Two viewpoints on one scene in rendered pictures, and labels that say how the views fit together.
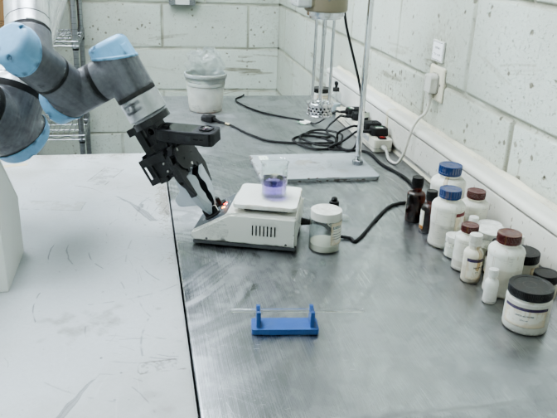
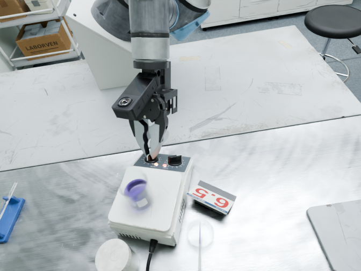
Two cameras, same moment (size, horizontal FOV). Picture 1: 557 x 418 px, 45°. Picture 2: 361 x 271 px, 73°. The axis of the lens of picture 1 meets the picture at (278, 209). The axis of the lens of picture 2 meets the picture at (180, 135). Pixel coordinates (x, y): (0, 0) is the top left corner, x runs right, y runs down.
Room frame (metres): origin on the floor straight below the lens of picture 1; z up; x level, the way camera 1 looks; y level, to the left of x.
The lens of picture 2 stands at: (1.35, -0.17, 1.41)
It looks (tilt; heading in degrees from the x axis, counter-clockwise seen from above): 51 degrees down; 103
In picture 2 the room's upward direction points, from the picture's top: 10 degrees counter-clockwise
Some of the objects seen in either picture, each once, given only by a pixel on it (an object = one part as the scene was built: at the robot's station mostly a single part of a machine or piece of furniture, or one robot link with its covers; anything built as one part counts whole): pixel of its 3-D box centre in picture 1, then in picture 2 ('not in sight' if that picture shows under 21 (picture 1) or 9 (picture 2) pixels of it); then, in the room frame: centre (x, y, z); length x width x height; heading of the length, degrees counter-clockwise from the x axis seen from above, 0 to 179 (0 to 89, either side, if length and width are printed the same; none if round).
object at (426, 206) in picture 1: (429, 211); not in sight; (1.28, -0.31, 0.94); 0.04 x 0.04 x 0.09
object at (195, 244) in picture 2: not in sight; (200, 234); (1.32, -0.02, 0.91); 0.06 x 0.06 x 0.02
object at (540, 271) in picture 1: (544, 284); not in sight; (1.02, -0.45, 0.92); 0.04 x 0.04 x 0.04
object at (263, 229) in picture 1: (254, 216); (154, 193); (1.22, 0.05, 0.94); 0.22 x 0.13 x 0.08; 84
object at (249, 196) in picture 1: (268, 196); (146, 195); (1.22, 0.02, 0.98); 0.12 x 0.12 x 0.01; 84
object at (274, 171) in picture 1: (273, 178); (136, 190); (1.21, 0.01, 1.02); 0.06 x 0.05 x 0.08; 151
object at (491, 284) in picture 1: (491, 285); not in sight; (0.99, -0.35, 0.93); 0.02 x 0.02 x 0.06
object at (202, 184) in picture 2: not in sight; (211, 195); (1.34, 0.05, 0.92); 0.09 x 0.06 x 0.04; 156
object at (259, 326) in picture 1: (284, 318); (5, 216); (0.88, -0.02, 0.92); 0.10 x 0.03 x 0.04; 95
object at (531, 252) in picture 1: (521, 265); not in sight; (1.07, -0.43, 0.93); 0.05 x 0.05 x 0.06
